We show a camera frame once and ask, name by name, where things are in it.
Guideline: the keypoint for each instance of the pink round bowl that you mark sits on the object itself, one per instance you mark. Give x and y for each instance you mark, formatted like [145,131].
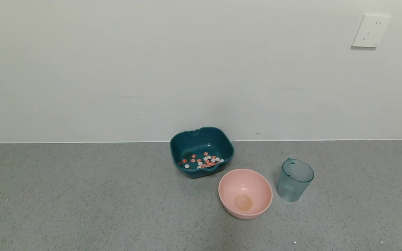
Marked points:
[244,195]

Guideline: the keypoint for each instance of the transparent teal ribbed cup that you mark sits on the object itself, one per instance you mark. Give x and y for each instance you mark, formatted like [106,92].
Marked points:
[293,188]

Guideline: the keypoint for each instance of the dark teal square bowl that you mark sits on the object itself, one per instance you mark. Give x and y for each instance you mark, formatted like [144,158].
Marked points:
[195,146]

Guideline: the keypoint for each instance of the white wall socket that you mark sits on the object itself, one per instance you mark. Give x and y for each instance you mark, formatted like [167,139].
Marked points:
[370,31]

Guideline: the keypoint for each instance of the orange and white small pieces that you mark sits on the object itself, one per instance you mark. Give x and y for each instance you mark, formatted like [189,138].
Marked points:
[206,158]

